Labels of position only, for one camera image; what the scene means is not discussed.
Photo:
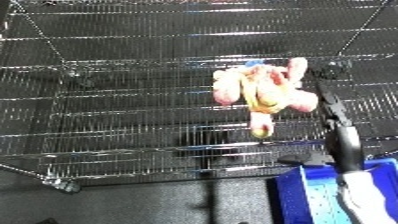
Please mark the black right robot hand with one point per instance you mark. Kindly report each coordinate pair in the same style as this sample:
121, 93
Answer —
343, 140

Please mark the pink and yellow soft toy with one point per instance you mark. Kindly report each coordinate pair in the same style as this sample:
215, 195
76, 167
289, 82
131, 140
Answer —
269, 93

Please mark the pale right robot arm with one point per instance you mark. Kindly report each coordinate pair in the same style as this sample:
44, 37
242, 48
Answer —
370, 196

